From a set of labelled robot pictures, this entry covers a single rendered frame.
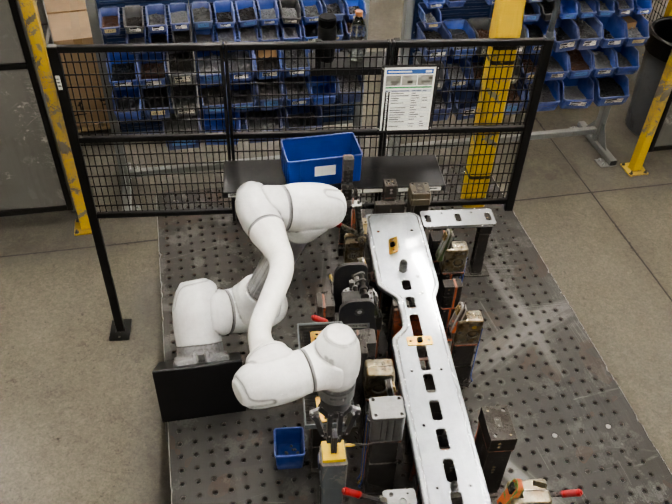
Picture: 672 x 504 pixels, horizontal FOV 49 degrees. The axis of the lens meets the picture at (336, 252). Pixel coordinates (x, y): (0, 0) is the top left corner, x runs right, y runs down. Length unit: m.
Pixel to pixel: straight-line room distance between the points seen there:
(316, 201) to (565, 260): 2.57
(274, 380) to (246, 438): 0.98
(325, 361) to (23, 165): 2.96
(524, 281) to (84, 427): 2.03
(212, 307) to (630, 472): 1.48
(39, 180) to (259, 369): 2.93
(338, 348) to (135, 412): 2.07
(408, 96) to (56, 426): 2.11
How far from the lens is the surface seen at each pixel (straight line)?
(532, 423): 2.72
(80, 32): 4.97
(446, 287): 2.67
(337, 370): 1.65
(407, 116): 3.11
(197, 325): 2.49
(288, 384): 1.63
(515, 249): 3.33
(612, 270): 4.47
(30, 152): 4.29
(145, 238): 4.41
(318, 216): 2.08
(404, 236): 2.83
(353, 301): 2.30
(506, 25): 3.05
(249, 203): 2.02
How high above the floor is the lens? 2.84
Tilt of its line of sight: 42 degrees down
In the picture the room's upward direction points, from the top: 2 degrees clockwise
